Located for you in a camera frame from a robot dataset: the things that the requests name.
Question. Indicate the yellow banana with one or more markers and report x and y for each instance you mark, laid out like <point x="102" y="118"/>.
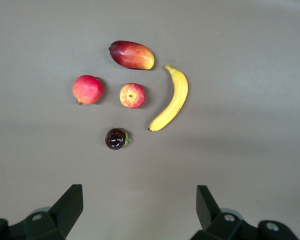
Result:
<point x="180" y="92"/>

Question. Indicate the red yellow mango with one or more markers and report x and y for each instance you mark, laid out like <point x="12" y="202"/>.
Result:
<point x="131" y="55"/>

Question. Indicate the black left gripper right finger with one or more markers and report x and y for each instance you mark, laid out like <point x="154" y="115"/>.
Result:
<point x="212" y="220"/>

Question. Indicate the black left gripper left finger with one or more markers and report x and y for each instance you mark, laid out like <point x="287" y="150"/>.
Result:
<point x="62" y="212"/>

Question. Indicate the dark purple mangosteen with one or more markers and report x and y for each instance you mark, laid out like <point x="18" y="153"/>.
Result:
<point x="115" y="139"/>

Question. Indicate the red pomegranate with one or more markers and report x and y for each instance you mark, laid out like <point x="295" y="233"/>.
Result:
<point x="87" y="90"/>

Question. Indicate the red yellow apple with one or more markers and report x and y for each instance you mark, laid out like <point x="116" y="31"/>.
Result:
<point x="132" y="96"/>

